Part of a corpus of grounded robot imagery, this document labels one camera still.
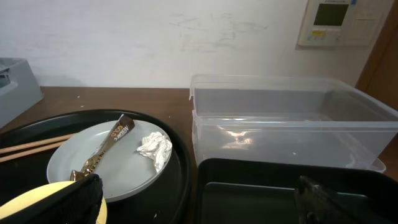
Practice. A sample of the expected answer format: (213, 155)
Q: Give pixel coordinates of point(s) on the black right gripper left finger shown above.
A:
(62, 202)

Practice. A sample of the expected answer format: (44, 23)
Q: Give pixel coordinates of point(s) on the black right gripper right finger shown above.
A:
(317, 204)

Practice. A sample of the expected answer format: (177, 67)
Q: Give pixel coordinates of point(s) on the yellow bowl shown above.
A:
(28, 196)

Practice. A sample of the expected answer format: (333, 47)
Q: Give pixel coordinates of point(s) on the wooden chopstick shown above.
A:
(57, 141)
(32, 151)

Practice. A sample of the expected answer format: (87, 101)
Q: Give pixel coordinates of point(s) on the brown coffee stick wrapper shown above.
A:
(123, 126)

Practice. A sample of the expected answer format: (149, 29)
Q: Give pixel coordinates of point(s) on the white tissue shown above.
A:
(157, 147)

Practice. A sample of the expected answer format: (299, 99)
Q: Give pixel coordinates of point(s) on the grey dishwasher rack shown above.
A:
(19, 88)

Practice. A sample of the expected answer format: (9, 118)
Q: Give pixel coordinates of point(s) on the grey round plate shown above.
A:
(123, 171)

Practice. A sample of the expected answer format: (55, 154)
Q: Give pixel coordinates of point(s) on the round black tray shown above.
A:
(164, 201)

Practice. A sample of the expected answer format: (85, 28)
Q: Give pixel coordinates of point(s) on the black rectangular tray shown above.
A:
(233, 191)

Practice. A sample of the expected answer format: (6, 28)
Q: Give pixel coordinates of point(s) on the clear plastic bin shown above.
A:
(308, 121)

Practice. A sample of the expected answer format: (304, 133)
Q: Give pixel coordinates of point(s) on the white wall control panel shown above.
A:
(336, 23)

